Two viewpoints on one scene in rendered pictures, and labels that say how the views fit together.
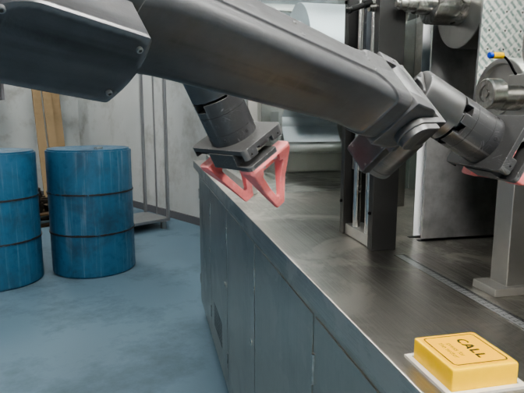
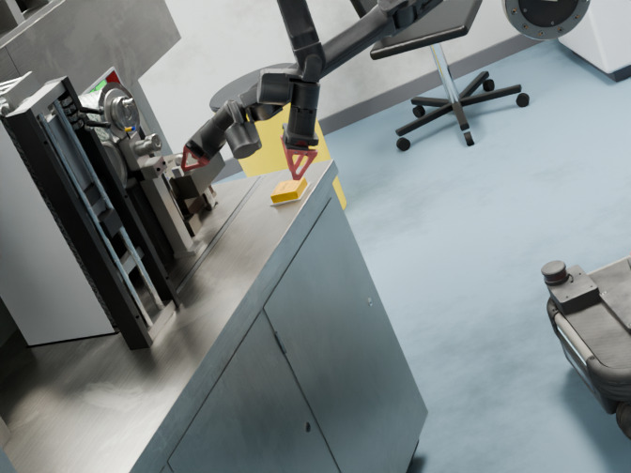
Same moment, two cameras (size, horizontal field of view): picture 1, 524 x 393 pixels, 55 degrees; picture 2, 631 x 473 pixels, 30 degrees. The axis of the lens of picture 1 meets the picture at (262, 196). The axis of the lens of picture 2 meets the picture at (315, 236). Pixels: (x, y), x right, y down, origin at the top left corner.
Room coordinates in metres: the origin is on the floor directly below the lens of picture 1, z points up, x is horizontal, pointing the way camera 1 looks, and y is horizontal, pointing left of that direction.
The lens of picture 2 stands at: (2.37, 1.57, 1.92)
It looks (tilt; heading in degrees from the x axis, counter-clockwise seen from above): 24 degrees down; 223
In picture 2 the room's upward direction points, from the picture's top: 24 degrees counter-clockwise
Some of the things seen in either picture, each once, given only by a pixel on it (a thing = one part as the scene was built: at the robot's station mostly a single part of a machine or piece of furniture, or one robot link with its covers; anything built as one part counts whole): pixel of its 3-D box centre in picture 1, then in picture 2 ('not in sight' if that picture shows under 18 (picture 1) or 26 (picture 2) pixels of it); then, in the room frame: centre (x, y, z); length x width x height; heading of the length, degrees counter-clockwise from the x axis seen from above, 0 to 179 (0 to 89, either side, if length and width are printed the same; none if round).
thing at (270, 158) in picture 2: not in sight; (283, 152); (-1.00, -1.51, 0.31); 0.39 x 0.39 x 0.62
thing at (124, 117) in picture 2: not in sight; (123, 113); (0.67, -0.38, 1.25); 0.07 x 0.02 x 0.07; 13
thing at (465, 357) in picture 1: (463, 359); (288, 190); (0.46, -0.20, 0.91); 0.07 x 0.07 x 0.02; 13
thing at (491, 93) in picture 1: (491, 93); (153, 143); (0.69, -0.31, 1.18); 0.04 x 0.02 x 0.04; 13
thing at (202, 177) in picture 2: not in sight; (142, 184); (0.53, -0.59, 1.00); 0.40 x 0.16 x 0.06; 103
